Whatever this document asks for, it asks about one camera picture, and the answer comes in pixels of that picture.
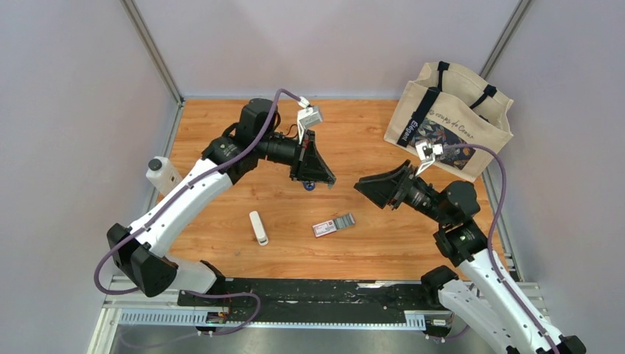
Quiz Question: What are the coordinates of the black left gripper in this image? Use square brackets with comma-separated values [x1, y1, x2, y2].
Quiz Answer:
[255, 128, 335, 184]

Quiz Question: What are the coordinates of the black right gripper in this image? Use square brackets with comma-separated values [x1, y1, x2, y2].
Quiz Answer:
[352, 159, 450, 226]

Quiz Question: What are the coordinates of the blue stapler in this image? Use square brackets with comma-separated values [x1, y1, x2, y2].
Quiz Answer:
[302, 182, 316, 191]

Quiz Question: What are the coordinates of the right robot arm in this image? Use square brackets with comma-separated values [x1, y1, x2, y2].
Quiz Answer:
[355, 161, 587, 353]

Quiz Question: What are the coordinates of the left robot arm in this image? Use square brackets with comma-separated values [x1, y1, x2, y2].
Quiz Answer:
[106, 97, 336, 306]

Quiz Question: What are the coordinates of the grey staple strip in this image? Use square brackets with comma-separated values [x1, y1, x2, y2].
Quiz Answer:
[334, 213, 355, 230]

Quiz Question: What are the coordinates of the white red staple box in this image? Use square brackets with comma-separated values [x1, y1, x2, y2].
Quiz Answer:
[312, 220, 338, 238]

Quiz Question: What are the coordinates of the canvas floral tote bag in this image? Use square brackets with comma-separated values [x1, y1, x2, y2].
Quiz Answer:
[383, 61, 514, 181]

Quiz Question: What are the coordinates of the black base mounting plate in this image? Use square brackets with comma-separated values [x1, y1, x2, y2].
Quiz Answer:
[177, 278, 449, 325]

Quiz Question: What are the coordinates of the white bottle black cap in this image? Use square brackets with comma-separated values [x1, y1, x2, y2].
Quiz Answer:
[145, 156, 182, 196]

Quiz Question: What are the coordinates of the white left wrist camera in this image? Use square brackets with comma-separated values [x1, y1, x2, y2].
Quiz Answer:
[296, 105, 324, 145]

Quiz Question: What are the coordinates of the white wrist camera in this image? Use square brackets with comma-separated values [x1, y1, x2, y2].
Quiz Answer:
[296, 105, 324, 145]
[414, 140, 444, 176]

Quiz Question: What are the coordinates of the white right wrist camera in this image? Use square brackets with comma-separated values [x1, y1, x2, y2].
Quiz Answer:
[414, 140, 444, 176]

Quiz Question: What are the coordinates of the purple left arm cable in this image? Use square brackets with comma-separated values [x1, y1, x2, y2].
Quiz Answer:
[94, 88, 311, 338]

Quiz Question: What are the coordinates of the aluminium frame rail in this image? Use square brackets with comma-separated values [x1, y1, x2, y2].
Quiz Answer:
[105, 276, 551, 330]

